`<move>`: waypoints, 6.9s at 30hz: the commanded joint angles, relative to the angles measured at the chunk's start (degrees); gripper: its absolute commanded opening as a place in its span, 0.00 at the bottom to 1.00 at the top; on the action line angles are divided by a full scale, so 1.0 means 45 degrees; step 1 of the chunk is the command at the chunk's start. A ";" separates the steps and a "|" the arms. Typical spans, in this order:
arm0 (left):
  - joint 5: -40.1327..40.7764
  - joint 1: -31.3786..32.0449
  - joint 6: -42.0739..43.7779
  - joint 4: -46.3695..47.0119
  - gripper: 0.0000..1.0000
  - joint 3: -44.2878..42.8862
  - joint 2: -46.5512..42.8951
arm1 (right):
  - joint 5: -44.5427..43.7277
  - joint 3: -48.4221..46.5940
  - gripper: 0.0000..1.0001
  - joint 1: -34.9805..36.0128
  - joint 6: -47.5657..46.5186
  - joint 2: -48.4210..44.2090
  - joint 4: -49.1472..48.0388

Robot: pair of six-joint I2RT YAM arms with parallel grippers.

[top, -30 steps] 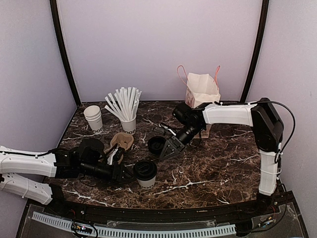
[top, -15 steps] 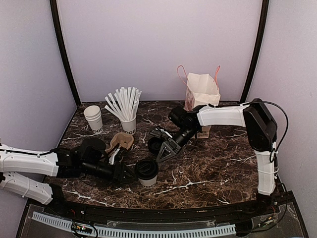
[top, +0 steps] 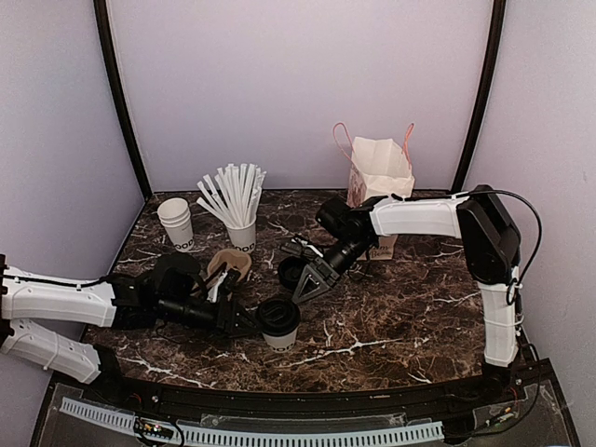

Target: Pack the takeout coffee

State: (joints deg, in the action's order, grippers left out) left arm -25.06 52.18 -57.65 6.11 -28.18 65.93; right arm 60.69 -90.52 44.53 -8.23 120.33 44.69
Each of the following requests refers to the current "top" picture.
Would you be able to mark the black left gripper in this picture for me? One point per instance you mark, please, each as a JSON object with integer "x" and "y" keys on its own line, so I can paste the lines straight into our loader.
{"x": 225, "y": 318}

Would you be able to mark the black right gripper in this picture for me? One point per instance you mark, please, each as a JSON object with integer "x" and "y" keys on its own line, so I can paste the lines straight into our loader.
{"x": 310, "y": 272}

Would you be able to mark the stack of black cup lids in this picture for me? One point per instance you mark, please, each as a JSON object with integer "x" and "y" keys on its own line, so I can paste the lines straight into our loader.
{"x": 290, "y": 271}

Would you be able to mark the brown cardboard cup carrier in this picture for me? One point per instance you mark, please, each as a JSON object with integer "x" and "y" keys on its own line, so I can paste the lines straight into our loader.
{"x": 233, "y": 259}

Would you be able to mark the white paper takeout bag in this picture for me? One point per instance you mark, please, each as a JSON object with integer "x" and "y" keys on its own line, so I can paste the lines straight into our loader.
{"x": 377, "y": 167}

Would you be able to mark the white paper coffee cup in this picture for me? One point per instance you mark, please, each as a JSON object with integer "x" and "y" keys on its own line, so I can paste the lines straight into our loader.
{"x": 281, "y": 342}

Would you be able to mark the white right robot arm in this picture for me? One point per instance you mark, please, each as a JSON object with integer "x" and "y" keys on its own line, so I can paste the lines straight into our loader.
{"x": 491, "y": 242}

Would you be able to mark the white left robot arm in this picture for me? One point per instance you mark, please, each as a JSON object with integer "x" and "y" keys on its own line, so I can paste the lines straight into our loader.
{"x": 115, "y": 301}

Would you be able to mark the white cup holding straws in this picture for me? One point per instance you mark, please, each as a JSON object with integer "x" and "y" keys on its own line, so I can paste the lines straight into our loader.
{"x": 243, "y": 238}

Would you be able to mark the bundle of white wrapped straws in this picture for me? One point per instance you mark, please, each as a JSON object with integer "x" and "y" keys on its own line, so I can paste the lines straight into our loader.
{"x": 232, "y": 194}

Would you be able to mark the stack of white paper cups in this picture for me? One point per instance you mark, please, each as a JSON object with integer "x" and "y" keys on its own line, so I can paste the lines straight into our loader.
{"x": 175, "y": 216}

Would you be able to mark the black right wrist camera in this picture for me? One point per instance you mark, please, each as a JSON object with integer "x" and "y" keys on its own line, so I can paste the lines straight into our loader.
{"x": 332, "y": 216}

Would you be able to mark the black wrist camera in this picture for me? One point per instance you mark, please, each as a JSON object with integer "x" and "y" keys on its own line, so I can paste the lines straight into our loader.
{"x": 332, "y": 216}
{"x": 175, "y": 275}

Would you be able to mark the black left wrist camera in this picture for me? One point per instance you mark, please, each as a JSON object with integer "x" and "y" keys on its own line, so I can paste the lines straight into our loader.
{"x": 175, "y": 275}

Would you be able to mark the white slotted cable duct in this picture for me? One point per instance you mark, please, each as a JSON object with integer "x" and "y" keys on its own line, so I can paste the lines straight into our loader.
{"x": 155, "y": 432}

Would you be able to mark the black table front rail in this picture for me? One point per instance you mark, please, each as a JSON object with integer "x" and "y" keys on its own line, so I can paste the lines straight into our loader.
{"x": 189, "y": 403}

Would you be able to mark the black right frame post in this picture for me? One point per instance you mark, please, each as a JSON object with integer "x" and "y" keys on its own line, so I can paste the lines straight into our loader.
{"x": 482, "y": 96}

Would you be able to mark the black frame post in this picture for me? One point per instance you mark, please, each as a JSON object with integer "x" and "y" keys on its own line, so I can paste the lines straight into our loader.
{"x": 482, "y": 96}
{"x": 118, "y": 96}

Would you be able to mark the black left frame post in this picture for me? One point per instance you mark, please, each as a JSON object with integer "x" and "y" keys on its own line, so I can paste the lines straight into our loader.
{"x": 118, "y": 96}

